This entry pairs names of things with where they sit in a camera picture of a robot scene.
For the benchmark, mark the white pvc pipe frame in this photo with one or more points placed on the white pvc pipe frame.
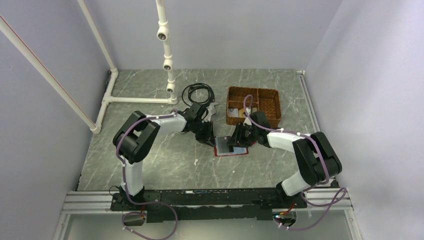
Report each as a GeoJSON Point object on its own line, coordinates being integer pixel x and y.
{"type": "Point", "coordinates": [53, 64]}

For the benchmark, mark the red leather card holder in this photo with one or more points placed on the red leather card holder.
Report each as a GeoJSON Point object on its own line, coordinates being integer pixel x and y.
{"type": "Point", "coordinates": [222, 148]}

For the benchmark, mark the aluminium extrusion rail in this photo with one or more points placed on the aluminium extrusion rail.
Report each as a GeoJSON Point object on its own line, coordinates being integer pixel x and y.
{"type": "Point", "coordinates": [99, 202]}

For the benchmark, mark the brown woven basket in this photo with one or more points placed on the brown woven basket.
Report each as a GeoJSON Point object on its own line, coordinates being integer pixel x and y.
{"type": "Point", "coordinates": [264, 99]}

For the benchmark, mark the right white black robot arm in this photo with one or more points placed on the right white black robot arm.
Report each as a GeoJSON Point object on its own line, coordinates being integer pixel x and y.
{"type": "Point", "coordinates": [316, 159]}

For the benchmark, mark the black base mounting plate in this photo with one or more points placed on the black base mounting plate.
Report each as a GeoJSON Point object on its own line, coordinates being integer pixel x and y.
{"type": "Point", "coordinates": [208, 204]}

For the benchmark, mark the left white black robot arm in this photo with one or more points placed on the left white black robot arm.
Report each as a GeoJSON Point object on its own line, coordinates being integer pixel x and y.
{"type": "Point", "coordinates": [135, 138]}

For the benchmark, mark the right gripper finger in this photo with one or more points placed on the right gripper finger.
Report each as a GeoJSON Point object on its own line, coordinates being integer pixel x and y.
{"type": "Point", "coordinates": [244, 144]}
{"type": "Point", "coordinates": [236, 137]}

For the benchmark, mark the cards in basket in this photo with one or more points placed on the cards in basket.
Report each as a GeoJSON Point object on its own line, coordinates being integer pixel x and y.
{"type": "Point", "coordinates": [240, 113]}

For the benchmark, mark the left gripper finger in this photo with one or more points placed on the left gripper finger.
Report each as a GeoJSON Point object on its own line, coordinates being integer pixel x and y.
{"type": "Point", "coordinates": [209, 141]}
{"type": "Point", "coordinates": [210, 131]}

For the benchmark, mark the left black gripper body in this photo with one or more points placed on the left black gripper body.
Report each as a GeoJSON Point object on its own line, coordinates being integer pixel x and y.
{"type": "Point", "coordinates": [202, 129]}

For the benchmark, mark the red handled adjustable wrench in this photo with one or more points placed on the red handled adjustable wrench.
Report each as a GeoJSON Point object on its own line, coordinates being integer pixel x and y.
{"type": "Point", "coordinates": [212, 108]}

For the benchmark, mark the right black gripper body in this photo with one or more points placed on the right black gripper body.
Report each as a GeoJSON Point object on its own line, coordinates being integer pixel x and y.
{"type": "Point", "coordinates": [248, 134]}

